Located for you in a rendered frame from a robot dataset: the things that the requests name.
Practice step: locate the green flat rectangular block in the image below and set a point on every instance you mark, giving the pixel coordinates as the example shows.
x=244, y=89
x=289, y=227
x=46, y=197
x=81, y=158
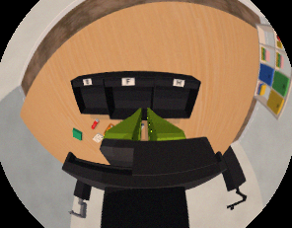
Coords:
x=77, y=134

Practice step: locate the white domino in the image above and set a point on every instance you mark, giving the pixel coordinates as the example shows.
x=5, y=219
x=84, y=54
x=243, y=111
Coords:
x=98, y=137

